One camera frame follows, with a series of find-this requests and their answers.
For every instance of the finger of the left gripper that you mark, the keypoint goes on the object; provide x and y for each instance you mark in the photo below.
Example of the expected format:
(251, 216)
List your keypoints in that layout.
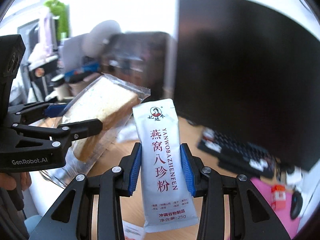
(73, 131)
(27, 114)

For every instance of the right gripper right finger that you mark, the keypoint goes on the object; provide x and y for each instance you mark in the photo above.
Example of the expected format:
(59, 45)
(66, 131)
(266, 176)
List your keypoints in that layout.
(202, 181)

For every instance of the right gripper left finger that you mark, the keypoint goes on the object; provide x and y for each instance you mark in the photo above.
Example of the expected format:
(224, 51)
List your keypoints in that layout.
(119, 181)

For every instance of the bagged sliced bread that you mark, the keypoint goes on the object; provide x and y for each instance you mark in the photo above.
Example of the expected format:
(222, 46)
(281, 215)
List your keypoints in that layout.
(108, 99)

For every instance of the white powder sachet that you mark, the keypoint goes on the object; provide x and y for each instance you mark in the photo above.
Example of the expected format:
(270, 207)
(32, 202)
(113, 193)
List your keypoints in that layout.
(167, 203)

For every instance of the person's left hand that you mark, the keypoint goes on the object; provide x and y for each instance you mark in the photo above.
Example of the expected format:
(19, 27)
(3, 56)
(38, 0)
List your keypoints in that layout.
(9, 183)

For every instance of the black mechanical keyboard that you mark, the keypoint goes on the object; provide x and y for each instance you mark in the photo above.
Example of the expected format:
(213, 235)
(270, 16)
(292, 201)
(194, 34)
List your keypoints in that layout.
(238, 157)

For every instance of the small white red sachet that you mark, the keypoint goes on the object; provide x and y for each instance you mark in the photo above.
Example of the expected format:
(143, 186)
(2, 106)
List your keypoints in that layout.
(133, 232)

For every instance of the red cigarette box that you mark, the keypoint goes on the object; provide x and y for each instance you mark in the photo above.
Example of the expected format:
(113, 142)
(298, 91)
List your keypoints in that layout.
(278, 197)

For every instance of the white round fan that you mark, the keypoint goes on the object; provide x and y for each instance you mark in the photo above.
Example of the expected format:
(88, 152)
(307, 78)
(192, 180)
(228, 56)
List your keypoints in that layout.
(95, 41)

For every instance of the brown cosmetics cabinet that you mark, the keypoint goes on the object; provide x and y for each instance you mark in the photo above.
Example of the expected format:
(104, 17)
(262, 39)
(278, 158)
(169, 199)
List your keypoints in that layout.
(139, 58)

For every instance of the white charger adapter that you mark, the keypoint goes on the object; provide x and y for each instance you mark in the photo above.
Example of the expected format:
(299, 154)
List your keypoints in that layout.
(292, 178)

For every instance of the black computer mouse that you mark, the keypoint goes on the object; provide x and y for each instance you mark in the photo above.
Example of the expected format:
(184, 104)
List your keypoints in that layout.
(296, 205)

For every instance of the green hanging towel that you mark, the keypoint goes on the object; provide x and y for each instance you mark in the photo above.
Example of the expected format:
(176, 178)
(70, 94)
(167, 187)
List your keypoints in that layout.
(60, 10)

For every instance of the black curved monitor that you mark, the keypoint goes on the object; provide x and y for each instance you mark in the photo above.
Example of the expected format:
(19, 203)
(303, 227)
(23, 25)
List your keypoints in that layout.
(251, 73)

